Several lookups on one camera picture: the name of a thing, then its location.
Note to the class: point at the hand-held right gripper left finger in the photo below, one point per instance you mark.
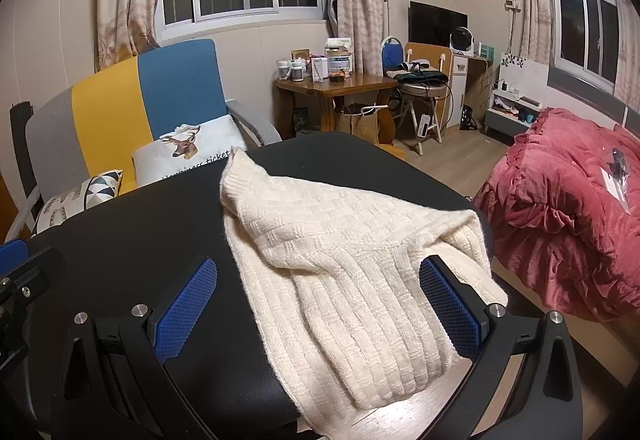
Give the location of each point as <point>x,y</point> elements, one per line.
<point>185,310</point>

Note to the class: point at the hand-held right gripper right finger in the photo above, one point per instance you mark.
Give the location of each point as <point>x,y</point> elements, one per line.
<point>447,307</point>

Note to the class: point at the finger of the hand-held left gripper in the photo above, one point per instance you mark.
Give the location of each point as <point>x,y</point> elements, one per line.
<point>35,270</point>

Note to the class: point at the cream knit sweater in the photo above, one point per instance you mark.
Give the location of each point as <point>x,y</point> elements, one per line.
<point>350,270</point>

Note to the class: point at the dark clothes pile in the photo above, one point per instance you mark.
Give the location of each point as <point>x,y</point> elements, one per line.
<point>417,73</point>

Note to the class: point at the geometric print pillow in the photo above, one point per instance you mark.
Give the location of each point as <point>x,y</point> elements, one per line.
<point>75,200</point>

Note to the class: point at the red ruffled quilt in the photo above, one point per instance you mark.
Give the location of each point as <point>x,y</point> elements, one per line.
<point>560,200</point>

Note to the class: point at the white deer print pillow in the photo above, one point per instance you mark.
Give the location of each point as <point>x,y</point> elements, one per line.
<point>215,148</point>

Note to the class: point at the grey yellow blue sofa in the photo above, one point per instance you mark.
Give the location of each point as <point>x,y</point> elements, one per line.
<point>105,110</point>

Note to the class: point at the white power strip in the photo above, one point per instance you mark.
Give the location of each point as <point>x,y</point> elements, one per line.
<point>424,126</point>

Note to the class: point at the white bedside cabinet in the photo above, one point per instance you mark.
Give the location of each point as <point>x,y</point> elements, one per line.
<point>510,113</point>

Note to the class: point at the brown paper bag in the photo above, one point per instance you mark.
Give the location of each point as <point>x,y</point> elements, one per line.
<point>357,123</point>

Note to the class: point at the clear plastic package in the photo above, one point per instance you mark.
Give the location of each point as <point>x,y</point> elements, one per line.
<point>617,175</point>

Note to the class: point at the round stool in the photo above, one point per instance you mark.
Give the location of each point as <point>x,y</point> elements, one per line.
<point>422,93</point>

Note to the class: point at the wooden desk with white cabinet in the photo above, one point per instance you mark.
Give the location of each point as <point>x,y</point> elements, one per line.
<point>460,80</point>

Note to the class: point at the wooden side table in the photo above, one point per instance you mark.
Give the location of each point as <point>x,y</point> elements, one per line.
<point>340,88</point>

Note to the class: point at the grey bed headboard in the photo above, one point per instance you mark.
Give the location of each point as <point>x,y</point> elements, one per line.
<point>585,93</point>

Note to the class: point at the blue folding chair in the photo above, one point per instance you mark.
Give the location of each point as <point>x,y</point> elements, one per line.
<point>392,53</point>

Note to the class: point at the white round fan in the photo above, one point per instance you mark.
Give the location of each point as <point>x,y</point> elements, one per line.
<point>462,40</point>

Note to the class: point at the cluster of jars and bottles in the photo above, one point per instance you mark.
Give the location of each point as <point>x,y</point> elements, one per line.
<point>337,60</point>

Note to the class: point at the black television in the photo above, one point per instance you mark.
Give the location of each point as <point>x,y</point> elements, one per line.
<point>435,23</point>

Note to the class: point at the sliding window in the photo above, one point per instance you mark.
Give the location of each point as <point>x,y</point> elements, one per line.
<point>582,20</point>

